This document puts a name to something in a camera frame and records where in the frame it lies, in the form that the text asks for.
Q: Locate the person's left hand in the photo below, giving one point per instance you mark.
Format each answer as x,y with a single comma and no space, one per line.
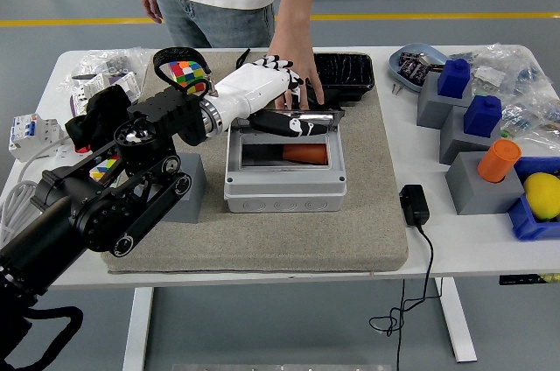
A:
297,49

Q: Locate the grey holder block square hole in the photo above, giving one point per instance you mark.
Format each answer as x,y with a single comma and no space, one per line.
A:
431,110
455,145

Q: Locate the blue plastic block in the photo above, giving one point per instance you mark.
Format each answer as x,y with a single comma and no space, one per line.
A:
455,80
481,119

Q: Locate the large colourful puzzle cube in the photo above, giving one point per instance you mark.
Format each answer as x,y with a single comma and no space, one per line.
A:
186,73

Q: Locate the grey-brown mat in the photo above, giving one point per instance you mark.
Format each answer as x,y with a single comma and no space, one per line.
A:
262,240

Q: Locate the clear bags of small parts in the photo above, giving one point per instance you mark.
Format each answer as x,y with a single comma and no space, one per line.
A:
525,78

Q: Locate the black cloth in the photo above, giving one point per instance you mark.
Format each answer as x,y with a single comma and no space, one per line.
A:
100,113

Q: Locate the black table control panel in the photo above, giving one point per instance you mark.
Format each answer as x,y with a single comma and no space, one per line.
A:
514,280

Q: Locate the small colourful puzzle cube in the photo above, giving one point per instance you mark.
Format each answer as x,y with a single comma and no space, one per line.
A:
105,168

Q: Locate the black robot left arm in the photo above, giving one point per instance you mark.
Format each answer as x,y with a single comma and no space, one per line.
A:
109,213

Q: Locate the pale blue dish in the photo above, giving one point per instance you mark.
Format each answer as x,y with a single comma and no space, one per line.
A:
396,69

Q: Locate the white breaker with purple label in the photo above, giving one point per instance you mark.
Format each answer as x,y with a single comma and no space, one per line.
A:
94,86

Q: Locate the dark circuit modules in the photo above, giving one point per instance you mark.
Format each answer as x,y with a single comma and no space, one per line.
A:
413,67

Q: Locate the blue storage bin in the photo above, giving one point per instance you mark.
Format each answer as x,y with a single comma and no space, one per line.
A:
529,224

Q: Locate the black power adapter plug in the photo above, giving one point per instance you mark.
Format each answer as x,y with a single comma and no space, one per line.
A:
415,207

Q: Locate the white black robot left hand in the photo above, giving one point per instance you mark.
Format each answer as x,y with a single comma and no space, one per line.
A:
249,91

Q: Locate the grey junction box smoked lid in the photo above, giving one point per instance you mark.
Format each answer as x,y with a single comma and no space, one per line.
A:
284,196

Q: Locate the black plastic tray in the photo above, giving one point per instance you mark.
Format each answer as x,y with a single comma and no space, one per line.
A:
350,73

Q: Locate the orange cylinder battery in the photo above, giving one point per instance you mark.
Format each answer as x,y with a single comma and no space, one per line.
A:
306,154
499,161

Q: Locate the person's right hand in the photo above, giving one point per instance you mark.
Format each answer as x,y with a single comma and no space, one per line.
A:
151,3

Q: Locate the white circuit breaker blue switches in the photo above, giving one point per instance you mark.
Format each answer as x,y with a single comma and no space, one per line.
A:
26,135

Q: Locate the small metal clip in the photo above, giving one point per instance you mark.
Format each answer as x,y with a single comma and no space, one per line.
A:
396,89

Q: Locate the grey holder block round hole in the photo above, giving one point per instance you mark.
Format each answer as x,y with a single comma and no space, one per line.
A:
194,187
477,196

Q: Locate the clear bag of screws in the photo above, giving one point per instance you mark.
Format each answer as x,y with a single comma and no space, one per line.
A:
109,60

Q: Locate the yellow lemon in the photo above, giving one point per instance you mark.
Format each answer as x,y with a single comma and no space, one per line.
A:
544,196

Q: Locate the white table leg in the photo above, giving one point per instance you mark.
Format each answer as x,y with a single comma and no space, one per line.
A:
137,327
457,323

